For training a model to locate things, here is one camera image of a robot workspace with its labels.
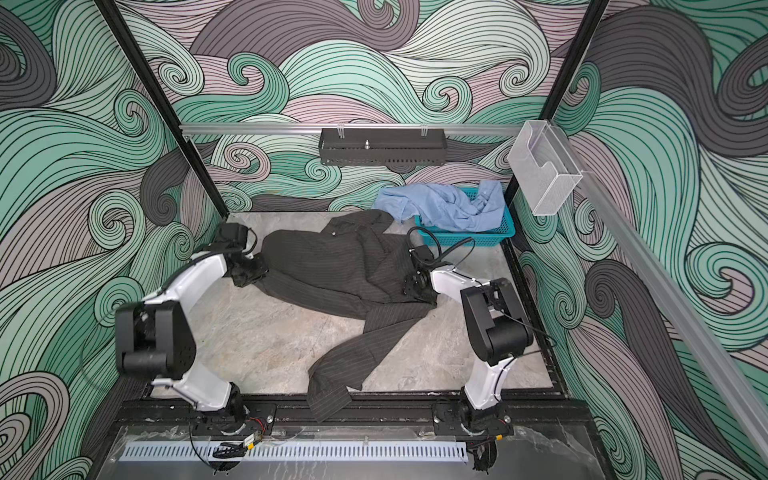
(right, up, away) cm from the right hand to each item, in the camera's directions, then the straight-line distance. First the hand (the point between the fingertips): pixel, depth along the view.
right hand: (414, 292), depth 97 cm
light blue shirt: (+26, +29, +14) cm, 42 cm away
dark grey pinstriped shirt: (-22, +9, +4) cm, 24 cm away
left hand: (-47, +8, -6) cm, 48 cm away
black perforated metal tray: (-10, +48, -2) cm, 49 cm away
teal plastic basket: (+6, +19, 0) cm, 20 cm away
